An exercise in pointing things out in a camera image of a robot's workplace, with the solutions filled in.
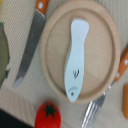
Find fork with wooden handle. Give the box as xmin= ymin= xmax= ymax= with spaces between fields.
xmin=82 ymin=46 xmax=128 ymax=128

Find round wooden plate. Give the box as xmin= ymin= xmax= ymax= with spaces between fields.
xmin=40 ymin=0 xmax=120 ymax=104

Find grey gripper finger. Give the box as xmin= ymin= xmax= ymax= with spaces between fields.
xmin=0 ymin=23 xmax=10 ymax=87

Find toy bread loaf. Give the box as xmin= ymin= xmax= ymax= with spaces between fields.
xmin=122 ymin=84 xmax=128 ymax=120

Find red toy tomato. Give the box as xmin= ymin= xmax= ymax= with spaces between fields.
xmin=34 ymin=102 xmax=61 ymax=128

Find knife with wooden handle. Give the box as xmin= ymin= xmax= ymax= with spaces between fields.
xmin=14 ymin=0 xmax=49 ymax=87

